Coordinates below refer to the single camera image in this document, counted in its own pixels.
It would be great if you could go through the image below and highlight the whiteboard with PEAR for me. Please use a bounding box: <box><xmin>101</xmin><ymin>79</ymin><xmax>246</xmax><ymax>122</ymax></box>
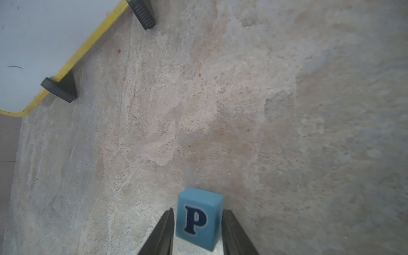
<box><xmin>1</xmin><ymin>1</ymin><xmax>128</xmax><ymax>117</ymax></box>

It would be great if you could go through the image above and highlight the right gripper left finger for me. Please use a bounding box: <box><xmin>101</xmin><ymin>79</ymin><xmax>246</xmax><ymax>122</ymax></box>
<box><xmin>138</xmin><ymin>208</ymin><xmax>175</xmax><ymax>255</ymax></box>

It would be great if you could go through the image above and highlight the light blue P block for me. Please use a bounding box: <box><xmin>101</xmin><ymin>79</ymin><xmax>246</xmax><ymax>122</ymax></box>
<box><xmin>175</xmin><ymin>188</ymin><xmax>224</xmax><ymax>252</ymax></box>

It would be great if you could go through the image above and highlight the black whiteboard foot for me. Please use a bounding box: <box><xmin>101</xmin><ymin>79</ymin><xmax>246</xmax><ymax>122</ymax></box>
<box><xmin>41</xmin><ymin>70</ymin><xmax>78</xmax><ymax>103</ymax></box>
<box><xmin>126</xmin><ymin>0</ymin><xmax>156</xmax><ymax>30</ymax></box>

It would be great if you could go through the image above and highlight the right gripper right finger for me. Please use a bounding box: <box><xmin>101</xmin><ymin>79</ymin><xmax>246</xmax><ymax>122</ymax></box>
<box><xmin>222</xmin><ymin>210</ymin><xmax>259</xmax><ymax>255</ymax></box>

